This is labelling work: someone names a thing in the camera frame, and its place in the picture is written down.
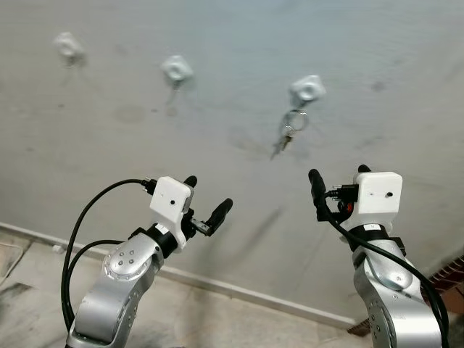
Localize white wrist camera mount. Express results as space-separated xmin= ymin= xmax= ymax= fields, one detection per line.
xmin=353 ymin=172 xmax=403 ymax=233
xmin=149 ymin=176 xmax=196 ymax=251

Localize short black left arm cable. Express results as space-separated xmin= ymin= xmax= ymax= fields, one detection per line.
xmin=64 ymin=239 xmax=125 ymax=291

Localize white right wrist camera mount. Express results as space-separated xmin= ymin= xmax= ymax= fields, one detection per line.
xmin=353 ymin=172 xmax=403 ymax=233

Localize metal keys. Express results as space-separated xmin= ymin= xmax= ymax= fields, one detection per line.
xmin=270 ymin=107 xmax=309 ymax=160

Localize white wall hook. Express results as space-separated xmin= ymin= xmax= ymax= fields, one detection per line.
xmin=54 ymin=31 xmax=86 ymax=67
xmin=289 ymin=74 xmax=326 ymax=109
xmin=160 ymin=55 xmax=194 ymax=91

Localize long black left arm cable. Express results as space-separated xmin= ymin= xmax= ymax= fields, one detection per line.
xmin=62 ymin=178 xmax=154 ymax=333

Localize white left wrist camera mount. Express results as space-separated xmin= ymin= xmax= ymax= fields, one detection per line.
xmin=149 ymin=176 xmax=196 ymax=251

